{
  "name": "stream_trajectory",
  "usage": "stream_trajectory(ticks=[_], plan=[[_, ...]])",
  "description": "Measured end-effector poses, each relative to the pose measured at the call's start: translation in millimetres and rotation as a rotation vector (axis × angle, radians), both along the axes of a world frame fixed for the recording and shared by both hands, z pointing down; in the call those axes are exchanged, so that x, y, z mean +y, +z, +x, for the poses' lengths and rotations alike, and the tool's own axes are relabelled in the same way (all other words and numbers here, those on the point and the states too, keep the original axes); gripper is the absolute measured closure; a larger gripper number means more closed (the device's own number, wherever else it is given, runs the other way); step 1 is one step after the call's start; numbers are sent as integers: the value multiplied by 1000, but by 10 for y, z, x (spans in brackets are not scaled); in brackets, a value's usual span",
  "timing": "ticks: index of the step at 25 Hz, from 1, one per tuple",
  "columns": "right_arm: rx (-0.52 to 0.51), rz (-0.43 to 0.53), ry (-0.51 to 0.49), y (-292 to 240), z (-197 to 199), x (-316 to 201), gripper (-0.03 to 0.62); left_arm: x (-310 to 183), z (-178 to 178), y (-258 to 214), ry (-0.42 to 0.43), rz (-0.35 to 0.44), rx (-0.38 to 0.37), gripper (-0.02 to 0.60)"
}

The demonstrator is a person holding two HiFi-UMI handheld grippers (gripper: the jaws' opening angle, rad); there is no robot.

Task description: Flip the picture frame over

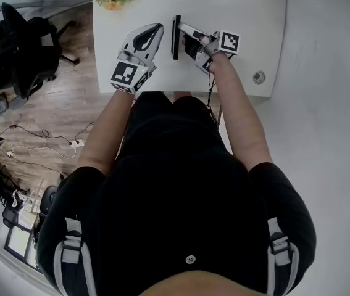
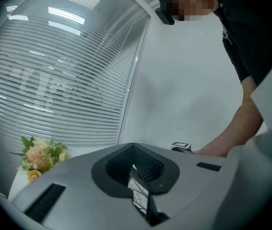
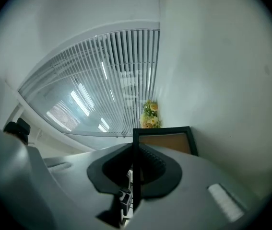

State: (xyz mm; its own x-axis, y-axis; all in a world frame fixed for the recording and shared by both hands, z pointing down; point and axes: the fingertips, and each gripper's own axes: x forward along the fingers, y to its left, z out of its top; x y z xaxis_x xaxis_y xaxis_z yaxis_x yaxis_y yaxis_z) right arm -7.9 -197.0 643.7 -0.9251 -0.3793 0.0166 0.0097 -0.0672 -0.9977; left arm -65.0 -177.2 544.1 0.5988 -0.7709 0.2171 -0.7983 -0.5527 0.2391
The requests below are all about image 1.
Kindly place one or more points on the person's right forearm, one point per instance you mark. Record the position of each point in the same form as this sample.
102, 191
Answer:
239, 119

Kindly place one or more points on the black framed white board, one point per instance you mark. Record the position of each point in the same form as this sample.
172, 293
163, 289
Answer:
18, 242

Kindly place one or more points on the person's bare chest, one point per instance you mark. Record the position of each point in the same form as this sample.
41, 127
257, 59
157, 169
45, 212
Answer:
202, 285

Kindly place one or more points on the black office chair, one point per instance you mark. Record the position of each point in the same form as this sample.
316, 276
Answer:
20, 51

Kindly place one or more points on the white power strip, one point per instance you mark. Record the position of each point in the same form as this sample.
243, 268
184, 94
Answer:
77, 143

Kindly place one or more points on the black picture frame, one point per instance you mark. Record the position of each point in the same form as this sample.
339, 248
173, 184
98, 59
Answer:
176, 42

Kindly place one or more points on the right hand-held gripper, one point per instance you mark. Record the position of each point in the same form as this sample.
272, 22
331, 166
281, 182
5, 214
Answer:
230, 42

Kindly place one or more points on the person's left forearm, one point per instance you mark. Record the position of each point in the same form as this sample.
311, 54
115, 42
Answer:
106, 128

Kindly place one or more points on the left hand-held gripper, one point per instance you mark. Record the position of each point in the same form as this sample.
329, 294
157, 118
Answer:
126, 76

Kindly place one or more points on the person's black shirt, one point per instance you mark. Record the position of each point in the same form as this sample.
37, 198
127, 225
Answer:
177, 190

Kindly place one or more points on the white shirt button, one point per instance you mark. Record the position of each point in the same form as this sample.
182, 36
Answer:
190, 259

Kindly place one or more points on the black round seat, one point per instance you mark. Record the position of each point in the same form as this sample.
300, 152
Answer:
48, 199

